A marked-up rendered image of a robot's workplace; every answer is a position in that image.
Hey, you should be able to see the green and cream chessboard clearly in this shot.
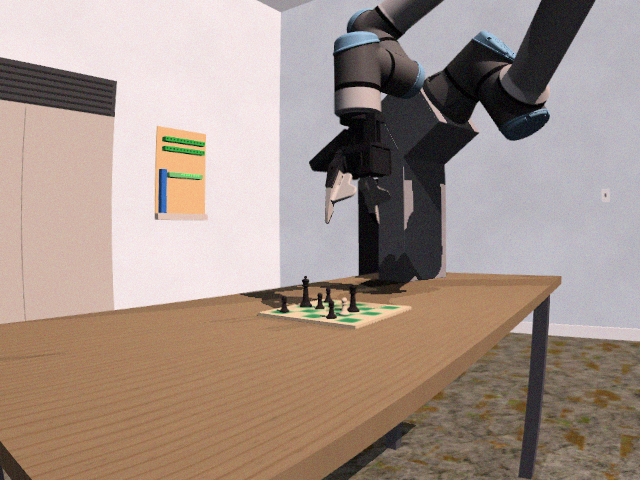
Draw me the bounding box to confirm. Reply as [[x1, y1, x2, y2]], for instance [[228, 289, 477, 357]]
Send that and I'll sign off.
[[258, 299, 411, 329]]

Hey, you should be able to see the white pawn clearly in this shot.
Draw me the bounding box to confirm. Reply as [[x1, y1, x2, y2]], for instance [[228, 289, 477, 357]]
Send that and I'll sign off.
[[339, 298, 349, 316]]

